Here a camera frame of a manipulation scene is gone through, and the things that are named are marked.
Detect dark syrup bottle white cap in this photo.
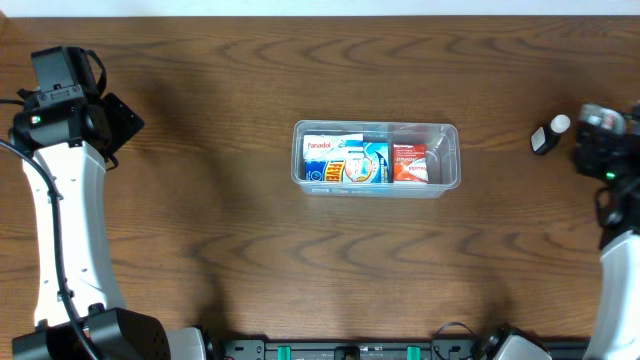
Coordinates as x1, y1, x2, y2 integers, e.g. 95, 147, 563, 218
530, 114, 571, 155

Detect blue Kool Fever box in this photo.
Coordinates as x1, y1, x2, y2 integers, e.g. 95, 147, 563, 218
304, 142, 390, 183

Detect white blue Panadol box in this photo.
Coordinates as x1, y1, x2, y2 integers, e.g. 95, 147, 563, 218
303, 133, 364, 162

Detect red Panadol box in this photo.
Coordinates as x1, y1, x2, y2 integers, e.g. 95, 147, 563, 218
393, 144, 429, 183

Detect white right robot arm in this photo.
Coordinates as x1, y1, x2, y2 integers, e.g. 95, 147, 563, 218
472, 123, 639, 360

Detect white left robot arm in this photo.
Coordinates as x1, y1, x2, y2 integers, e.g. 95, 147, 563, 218
9, 85, 207, 359

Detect clear plastic container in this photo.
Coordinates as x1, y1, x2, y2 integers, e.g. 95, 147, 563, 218
291, 120, 461, 198

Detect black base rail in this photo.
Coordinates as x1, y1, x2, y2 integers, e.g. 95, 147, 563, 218
204, 337, 591, 360

